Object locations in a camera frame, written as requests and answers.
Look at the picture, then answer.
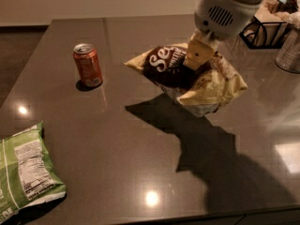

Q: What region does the orange soda can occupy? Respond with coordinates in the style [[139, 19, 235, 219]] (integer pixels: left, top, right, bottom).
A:
[[73, 43, 103, 88]]

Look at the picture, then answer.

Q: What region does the brown chip bag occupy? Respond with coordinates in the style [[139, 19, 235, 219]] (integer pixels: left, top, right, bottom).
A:
[[125, 43, 248, 117]]

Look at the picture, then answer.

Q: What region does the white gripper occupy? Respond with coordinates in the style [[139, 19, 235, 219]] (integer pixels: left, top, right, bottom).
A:
[[184, 0, 263, 70]]

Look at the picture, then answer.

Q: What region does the green chip bag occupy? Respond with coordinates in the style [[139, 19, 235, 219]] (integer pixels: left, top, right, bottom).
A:
[[0, 122, 67, 224]]

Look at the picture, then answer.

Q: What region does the metal mesh cup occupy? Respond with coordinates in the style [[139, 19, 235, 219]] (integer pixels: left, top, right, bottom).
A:
[[275, 28, 300, 74]]

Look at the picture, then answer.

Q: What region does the black wire napkin basket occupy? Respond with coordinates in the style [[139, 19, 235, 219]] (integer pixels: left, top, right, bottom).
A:
[[239, 0, 293, 50]]

